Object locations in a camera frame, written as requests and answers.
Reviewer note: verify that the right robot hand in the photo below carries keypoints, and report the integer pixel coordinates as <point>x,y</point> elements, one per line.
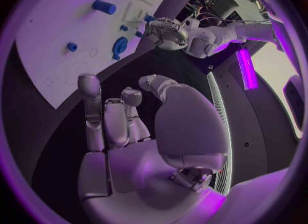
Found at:
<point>134,170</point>

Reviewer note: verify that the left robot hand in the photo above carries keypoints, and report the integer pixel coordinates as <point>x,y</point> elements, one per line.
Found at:
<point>168,35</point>

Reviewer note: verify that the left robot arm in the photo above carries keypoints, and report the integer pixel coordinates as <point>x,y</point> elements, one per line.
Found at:
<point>207,39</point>

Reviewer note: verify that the white task board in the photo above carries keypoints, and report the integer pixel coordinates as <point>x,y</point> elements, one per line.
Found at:
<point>72,27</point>

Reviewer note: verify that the blue block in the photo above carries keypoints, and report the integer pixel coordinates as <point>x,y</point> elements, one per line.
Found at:
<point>149,18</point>

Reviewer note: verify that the small blue plug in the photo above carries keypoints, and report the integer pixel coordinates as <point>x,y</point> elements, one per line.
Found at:
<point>138,33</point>
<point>123,27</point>

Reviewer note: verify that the blue gear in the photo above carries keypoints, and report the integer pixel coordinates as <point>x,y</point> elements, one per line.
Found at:
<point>119,46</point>

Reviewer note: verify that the blue short cylinder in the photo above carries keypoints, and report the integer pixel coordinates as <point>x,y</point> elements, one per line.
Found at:
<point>104,6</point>

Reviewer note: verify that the glowing light bar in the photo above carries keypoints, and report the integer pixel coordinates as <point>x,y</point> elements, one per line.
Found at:
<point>247,69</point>

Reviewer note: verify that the blue peg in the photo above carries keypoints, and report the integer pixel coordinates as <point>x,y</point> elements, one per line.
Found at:
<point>72,46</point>

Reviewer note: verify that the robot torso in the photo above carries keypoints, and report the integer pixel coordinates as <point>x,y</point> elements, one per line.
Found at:
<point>243,123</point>

